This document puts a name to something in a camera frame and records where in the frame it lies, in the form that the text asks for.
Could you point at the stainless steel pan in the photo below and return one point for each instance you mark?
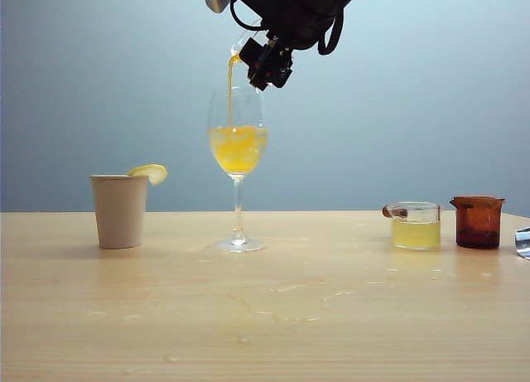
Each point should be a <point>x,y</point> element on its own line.
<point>523,243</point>

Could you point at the beige paper cup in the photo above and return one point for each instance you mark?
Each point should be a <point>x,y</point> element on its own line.
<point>120,216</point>

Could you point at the amber glass measuring cup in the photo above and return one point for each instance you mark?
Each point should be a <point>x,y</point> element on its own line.
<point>476,224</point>

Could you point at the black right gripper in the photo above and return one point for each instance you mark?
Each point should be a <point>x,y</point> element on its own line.
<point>298,13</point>

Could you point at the yellow lemon slice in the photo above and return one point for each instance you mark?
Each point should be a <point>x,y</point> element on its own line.
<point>154,172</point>

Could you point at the tall stemmed wine glass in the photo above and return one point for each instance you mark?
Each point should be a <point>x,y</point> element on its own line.
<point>238,150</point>

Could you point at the clear glass measuring cup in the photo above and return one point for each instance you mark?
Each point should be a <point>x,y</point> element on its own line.
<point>248,32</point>

